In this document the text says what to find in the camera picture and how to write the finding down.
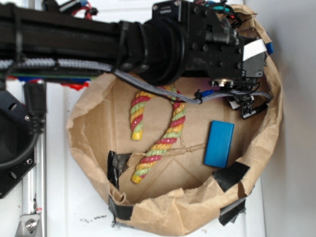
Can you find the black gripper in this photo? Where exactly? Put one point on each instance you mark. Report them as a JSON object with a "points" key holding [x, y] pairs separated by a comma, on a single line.
{"points": [[239, 67]]}

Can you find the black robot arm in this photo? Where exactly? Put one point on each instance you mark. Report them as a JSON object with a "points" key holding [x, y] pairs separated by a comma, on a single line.
{"points": [[196, 39]]}

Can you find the blue rectangular block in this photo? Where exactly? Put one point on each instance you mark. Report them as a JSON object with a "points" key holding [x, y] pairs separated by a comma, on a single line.
{"points": [[219, 143]]}

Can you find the brown paper bag tray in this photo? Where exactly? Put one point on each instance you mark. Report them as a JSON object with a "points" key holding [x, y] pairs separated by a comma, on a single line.
{"points": [[180, 194]]}

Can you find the multicolour rope candy cane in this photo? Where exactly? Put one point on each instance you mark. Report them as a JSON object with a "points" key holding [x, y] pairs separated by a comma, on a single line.
{"points": [[161, 146]]}

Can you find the black usb cable plug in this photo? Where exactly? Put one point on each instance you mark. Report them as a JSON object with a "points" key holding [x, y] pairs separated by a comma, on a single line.
{"points": [[35, 105]]}

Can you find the aluminium extrusion rail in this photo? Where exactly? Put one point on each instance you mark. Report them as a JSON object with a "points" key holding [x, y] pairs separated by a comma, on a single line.
{"points": [[34, 183]]}

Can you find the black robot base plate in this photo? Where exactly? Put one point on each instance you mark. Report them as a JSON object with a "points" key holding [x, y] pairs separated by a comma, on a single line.
{"points": [[14, 138]]}

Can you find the metal corner bracket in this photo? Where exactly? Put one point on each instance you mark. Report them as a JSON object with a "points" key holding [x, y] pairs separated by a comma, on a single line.
{"points": [[29, 226]]}

